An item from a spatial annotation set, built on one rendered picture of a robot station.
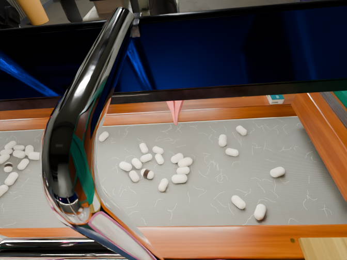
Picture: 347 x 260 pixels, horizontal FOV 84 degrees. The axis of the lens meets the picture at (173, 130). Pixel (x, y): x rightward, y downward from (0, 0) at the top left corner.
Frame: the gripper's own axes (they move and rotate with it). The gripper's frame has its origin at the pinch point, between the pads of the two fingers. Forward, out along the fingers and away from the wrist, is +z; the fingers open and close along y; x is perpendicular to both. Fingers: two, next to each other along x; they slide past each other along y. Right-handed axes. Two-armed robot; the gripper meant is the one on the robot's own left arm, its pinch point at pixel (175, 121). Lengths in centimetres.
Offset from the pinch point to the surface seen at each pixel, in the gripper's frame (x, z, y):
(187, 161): -1.6, 10.1, 2.6
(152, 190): -4.3, 16.3, -5.9
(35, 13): 259, -204, -246
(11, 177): -3.7, 12.6, -42.6
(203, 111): 9.7, -3.2, 7.9
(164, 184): -5.1, 14.6, -2.9
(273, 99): 8.8, -5.5, 28.1
